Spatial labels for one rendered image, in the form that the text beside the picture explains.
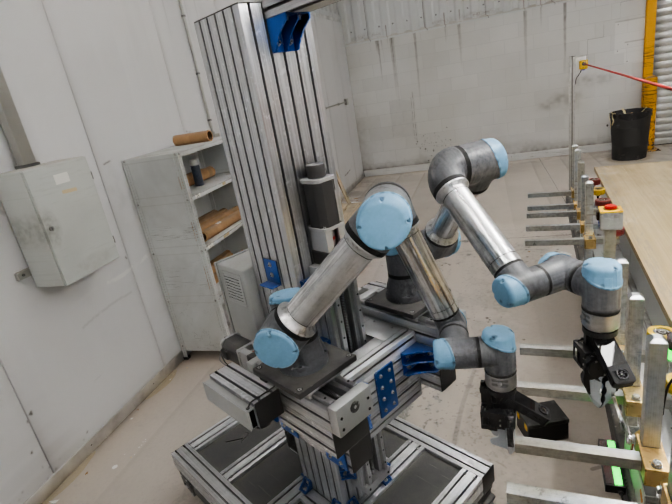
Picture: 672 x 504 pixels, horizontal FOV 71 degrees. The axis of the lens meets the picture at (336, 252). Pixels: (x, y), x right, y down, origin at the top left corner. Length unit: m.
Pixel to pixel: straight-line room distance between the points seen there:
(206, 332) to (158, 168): 1.23
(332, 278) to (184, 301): 2.60
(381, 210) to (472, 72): 8.04
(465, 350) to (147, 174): 2.63
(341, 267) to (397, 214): 0.18
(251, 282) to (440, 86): 7.61
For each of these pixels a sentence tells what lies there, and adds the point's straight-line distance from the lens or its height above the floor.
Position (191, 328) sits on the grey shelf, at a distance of 3.70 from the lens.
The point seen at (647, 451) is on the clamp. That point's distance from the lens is 1.39.
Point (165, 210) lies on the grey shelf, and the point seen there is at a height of 1.19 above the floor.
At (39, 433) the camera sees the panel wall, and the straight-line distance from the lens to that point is 3.07.
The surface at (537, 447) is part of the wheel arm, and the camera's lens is 1.37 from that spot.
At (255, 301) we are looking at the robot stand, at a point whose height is 1.10.
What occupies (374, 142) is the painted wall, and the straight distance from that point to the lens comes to 9.26.
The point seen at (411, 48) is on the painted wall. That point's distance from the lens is 9.04.
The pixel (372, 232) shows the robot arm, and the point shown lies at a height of 1.48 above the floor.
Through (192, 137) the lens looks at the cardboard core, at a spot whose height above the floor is 1.60.
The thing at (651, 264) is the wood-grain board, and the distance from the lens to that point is 2.28.
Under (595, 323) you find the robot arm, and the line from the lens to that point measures 1.16.
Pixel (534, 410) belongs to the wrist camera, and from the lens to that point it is 1.29.
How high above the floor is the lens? 1.78
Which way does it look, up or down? 19 degrees down
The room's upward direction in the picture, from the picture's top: 10 degrees counter-clockwise
